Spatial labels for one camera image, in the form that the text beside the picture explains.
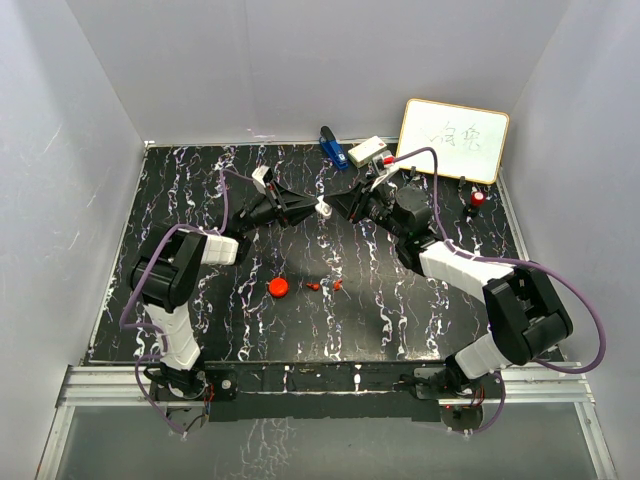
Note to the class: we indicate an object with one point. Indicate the small whiteboard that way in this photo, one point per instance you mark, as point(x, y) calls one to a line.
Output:
point(469, 142)

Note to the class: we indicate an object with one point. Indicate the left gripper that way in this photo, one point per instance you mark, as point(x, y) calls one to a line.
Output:
point(288, 203)

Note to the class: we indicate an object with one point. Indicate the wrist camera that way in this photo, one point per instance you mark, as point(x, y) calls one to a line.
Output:
point(385, 167)
point(261, 177)

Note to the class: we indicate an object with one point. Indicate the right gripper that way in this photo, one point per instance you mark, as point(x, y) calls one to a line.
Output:
point(358, 197)

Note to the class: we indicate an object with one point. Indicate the red stamp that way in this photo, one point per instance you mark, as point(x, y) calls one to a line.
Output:
point(472, 208)

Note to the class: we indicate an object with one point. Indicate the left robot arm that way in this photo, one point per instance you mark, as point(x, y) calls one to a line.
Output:
point(166, 271)

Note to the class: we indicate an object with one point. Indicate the white earbud charging case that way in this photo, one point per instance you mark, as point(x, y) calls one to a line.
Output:
point(323, 209)

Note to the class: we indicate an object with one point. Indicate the aluminium frame rail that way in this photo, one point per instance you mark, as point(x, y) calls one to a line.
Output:
point(545, 428)

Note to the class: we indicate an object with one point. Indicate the red earbud charging case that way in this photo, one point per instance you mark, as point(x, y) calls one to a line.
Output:
point(278, 287)

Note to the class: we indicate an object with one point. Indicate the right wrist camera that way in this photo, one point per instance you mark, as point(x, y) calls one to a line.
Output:
point(385, 167)

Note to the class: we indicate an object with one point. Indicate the blue stapler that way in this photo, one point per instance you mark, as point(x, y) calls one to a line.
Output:
point(332, 148)

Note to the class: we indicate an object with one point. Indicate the white cardboard box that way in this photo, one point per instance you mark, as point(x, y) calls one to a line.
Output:
point(365, 151)

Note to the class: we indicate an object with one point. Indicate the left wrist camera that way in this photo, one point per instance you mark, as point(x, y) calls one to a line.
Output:
point(261, 177)

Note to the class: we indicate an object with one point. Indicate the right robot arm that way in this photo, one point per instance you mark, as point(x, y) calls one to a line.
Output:
point(525, 314)

